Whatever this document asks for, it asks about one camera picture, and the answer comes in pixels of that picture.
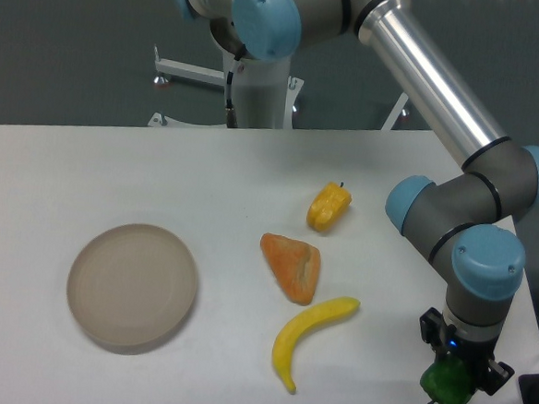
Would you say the black cable with connector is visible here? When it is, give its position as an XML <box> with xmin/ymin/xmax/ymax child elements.
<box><xmin>222</xmin><ymin>43</ymin><xmax>249</xmax><ymax>130</ymax></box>

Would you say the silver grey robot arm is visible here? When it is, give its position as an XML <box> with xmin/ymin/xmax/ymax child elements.
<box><xmin>175</xmin><ymin>0</ymin><xmax>539</xmax><ymax>394</ymax></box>

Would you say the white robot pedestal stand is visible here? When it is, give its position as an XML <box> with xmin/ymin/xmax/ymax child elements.
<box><xmin>145</xmin><ymin>43</ymin><xmax>414</xmax><ymax>145</ymax></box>

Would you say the beige round plate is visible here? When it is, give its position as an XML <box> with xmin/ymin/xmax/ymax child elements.
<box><xmin>66</xmin><ymin>223</ymin><xmax>199</xmax><ymax>355</ymax></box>

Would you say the green toy pepper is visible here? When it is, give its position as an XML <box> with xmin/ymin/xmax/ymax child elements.
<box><xmin>420</xmin><ymin>354</ymin><xmax>474</xmax><ymax>404</ymax></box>

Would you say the yellow toy banana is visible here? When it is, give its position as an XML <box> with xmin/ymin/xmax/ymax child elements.
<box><xmin>271</xmin><ymin>296</ymin><xmax>361</xmax><ymax>395</ymax></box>

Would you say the orange toy carrot slice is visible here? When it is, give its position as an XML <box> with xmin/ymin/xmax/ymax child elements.
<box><xmin>260</xmin><ymin>233</ymin><xmax>321</xmax><ymax>305</ymax></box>

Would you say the yellow toy pepper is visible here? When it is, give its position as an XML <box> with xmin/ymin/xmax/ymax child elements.
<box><xmin>306</xmin><ymin>182</ymin><xmax>353</xmax><ymax>232</ymax></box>

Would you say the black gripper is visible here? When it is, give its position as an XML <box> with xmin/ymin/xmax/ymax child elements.
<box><xmin>419</xmin><ymin>307</ymin><xmax>515</xmax><ymax>396</ymax></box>

